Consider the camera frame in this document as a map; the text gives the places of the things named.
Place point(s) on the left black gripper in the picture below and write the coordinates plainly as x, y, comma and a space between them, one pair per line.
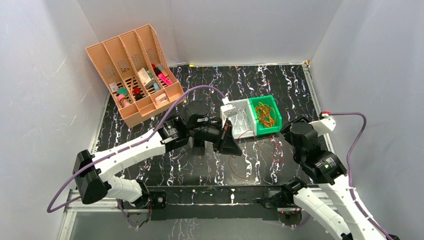
220, 137

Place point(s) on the pink tape roll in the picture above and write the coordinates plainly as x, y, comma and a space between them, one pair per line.
122, 97

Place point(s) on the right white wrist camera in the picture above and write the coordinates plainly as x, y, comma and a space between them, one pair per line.
325, 125

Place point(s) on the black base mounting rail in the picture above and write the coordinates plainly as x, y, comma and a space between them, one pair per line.
222, 202

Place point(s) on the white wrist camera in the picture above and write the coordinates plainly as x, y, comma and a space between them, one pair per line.
227, 109
325, 125

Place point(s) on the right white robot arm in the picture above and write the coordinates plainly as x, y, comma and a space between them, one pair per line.
350, 219

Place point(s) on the peach desk file organizer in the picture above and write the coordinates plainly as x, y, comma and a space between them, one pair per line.
118, 60

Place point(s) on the white perforated filament spool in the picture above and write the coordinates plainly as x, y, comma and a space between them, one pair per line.
197, 146

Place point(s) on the white label box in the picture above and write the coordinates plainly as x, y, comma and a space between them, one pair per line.
145, 78

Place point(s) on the white plastic bin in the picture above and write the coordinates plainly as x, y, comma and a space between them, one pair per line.
243, 124

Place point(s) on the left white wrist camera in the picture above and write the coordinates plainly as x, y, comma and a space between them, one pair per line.
227, 109

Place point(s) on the green plastic bin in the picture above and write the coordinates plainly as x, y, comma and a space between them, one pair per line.
267, 115

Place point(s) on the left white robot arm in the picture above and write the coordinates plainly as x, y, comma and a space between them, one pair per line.
95, 174

